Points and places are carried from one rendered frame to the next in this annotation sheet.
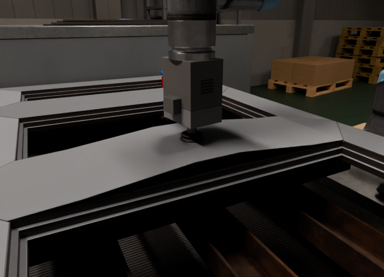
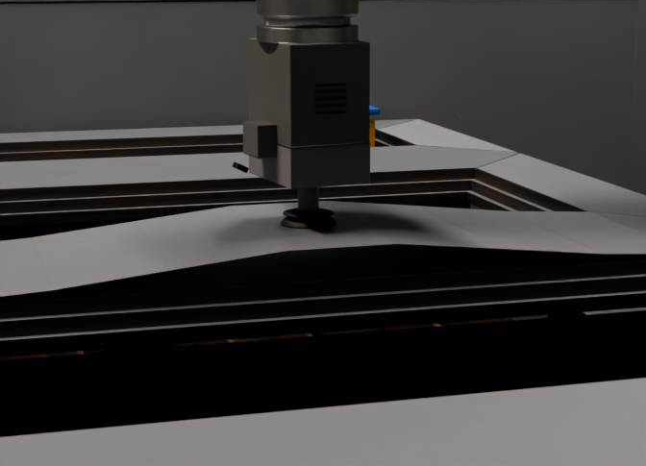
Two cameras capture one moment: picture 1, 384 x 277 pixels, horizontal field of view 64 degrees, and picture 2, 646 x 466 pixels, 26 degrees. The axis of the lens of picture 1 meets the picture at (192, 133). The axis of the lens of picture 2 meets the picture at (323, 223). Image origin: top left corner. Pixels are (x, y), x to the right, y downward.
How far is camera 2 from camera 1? 56 cm
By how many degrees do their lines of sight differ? 14
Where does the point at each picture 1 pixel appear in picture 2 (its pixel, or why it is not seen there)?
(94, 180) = (78, 272)
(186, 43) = (285, 8)
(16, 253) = not seen: outside the picture
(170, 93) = (260, 116)
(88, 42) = (115, 16)
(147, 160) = (191, 250)
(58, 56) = (28, 56)
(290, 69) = not seen: outside the picture
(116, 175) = (124, 265)
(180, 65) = (276, 53)
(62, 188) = (17, 279)
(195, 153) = (297, 241)
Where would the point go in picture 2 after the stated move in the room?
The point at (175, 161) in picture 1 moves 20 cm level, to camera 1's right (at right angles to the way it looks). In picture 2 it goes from (246, 251) to (536, 262)
